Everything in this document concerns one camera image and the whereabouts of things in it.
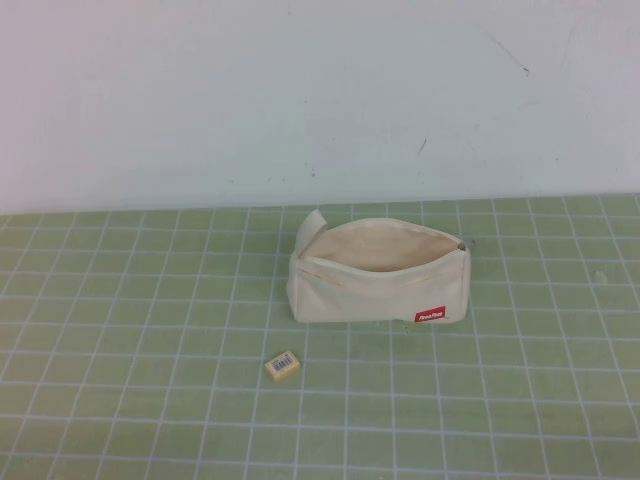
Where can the yellow eraser with barcode label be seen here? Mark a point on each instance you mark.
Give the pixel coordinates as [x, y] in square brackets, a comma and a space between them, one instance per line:
[283, 367]

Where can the cream canvas pencil case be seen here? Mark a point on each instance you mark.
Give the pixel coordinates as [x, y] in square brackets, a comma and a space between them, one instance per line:
[370, 295]

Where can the green grid cutting mat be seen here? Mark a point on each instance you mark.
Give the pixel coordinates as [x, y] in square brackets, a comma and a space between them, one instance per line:
[150, 400]

